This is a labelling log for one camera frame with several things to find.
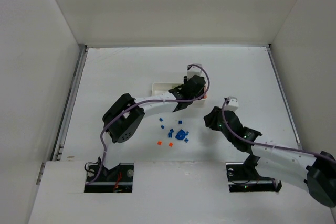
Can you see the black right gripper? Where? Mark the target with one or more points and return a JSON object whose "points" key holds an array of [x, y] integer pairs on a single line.
{"points": [[212, 118]]}

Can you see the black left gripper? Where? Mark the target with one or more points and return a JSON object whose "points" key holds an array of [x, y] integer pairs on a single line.
{"points": [[189, 94]]}

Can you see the blue round lego piece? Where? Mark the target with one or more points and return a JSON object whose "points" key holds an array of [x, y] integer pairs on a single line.
{"points": [[181, 135]]}

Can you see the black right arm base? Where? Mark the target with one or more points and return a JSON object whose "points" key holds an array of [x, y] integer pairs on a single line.
{"points": [[243, 178]]}

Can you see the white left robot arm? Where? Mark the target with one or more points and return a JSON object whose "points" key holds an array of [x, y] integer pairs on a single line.
{"points": [[124, 117]]}

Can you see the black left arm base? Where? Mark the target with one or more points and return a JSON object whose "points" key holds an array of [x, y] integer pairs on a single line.
{"points": [[116, 180]]}

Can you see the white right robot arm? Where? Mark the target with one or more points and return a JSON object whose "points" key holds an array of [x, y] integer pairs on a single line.
{"points": [[309, 171]]}

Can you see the white divided sorting tray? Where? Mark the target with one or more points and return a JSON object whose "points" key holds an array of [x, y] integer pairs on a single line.
{"points": [[160, 88]]}

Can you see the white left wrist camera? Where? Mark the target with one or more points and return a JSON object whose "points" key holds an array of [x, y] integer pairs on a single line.
{"points": [[194, 70]]}

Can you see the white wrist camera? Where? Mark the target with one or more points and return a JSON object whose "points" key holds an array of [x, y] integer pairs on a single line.
{"points": [[194, 70], [231, 104]]}

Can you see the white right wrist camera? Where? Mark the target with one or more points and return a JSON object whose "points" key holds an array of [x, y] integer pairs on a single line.
{"points": [[231, 104]]}

